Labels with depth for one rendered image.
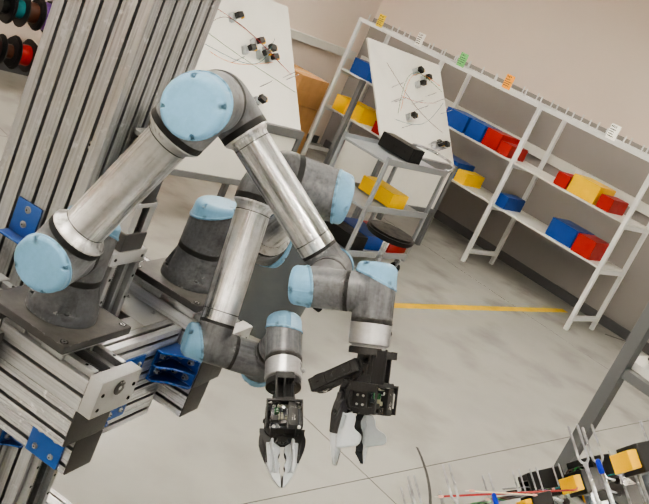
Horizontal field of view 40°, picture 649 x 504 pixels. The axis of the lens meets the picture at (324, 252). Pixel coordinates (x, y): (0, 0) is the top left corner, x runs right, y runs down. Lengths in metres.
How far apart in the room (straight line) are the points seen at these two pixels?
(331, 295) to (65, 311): 0.59
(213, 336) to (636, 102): 8.02
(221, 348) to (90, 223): 0.39
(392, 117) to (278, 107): 1.58
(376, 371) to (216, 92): 0.56
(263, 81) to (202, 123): 5.20
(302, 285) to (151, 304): 0.82
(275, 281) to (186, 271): 2.75
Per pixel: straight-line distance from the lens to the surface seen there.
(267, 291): 5.04
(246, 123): 1.69
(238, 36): 6.72
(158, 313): 2.33
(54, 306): 1.88
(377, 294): 1.57
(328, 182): 1.90
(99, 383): 1.84
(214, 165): 6.45
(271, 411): 1.72
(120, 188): 1.64
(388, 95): 8.10
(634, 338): 2.35
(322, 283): 1.59
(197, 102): 1.55
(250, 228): 1.86
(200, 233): 2.25
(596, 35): 9.92
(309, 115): 9.10
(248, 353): 1.87
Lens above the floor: 2.01
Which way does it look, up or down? 16 degrees down
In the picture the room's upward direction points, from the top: 24 degrees clockwise
